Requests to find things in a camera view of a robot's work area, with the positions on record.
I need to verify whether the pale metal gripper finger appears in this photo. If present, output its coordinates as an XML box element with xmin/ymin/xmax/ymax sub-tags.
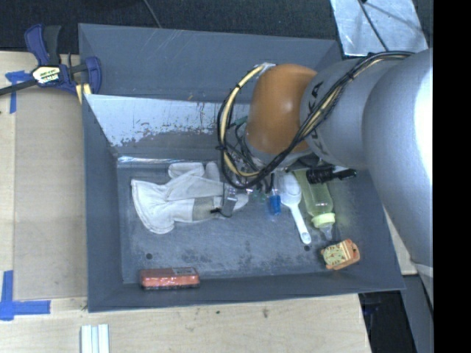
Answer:
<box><xmin>221</xmin><ymin>187</ymin><xmax>238</xmax><ymax>218</ymax></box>

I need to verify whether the grey metal bin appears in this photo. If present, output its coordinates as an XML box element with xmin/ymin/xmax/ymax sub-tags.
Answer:
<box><xmin>77</xmin><ymin>23</ymin><xmax>408</xmax><ymax>313</ymax></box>

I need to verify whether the small blue cylinder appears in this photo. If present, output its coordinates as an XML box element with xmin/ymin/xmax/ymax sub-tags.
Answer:
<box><xmin>269</xmin><ymin>193</ymin><xmax>283</xmax><ymax>217</ymax></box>

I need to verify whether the white plastic spoon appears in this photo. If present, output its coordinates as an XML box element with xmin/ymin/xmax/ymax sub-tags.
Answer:
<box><xmin>280</xmin><ymin>172</ymin><xmax>313</xmax><ymax>246</ymax></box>

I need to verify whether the clear yellow-green baby bottle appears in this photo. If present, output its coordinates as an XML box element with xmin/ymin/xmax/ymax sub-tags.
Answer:
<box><xmin>294</xmin><ymin>168</ymin><xmax>337</xmax><ymax>240</ymax></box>

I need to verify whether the red-brown flat block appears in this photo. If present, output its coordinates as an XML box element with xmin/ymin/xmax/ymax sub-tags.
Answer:
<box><xmin>138</xmin><ymin>266</ymin><xmax>202</xmax><ymax>291</ymax></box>

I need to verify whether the orange patterned toy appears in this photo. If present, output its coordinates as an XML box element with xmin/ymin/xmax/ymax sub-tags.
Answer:
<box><xmin>319</xmin><ymin>238</ymin><xmax>361</xmax><ymax>271</ymax></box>

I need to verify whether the pale wood board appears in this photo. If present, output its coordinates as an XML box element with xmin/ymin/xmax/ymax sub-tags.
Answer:
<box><xmin>13</xmin><ymin>90</ymin><xmax>89</xmax><ymax>302</ymax></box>

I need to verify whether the black cylinder on white bracket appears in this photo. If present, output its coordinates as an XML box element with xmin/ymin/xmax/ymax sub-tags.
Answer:
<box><xmin>296</xmin><ymin>165</ymin><xmax>358</xmax><ymax>185</ymax></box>

